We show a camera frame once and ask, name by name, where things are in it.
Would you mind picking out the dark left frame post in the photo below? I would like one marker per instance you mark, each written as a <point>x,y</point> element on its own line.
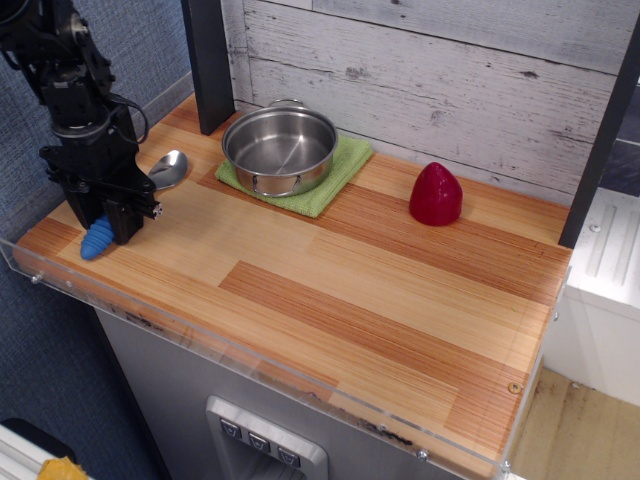
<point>207,46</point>

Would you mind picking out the grey toy fridge cabinet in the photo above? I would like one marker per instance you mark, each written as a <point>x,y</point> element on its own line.
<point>171,383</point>

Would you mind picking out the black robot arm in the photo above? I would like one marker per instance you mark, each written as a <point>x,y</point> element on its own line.
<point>51,45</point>

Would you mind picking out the silver dispenser button panel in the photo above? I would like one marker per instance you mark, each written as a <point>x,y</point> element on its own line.
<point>251,447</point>

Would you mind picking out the white side cabinet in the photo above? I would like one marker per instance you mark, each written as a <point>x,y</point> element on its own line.
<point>593,337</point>

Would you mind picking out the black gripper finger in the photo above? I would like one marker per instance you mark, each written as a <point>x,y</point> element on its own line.
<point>87,206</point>
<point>124,220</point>

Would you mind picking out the green folded cloth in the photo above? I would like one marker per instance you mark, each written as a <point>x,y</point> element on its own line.
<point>351,155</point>

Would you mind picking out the red strawberry shaped toy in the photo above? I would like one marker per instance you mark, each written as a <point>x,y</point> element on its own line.
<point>437,196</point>

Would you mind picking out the clear acrylic table guard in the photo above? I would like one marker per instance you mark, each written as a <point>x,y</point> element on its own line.
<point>431,335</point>

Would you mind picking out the stainless steel pot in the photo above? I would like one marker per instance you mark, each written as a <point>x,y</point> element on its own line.
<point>282,150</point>

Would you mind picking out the blue handled metal spoon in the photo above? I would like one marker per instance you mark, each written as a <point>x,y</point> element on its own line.
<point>168,172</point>

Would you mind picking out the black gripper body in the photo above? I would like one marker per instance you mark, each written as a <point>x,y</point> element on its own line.
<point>103,157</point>

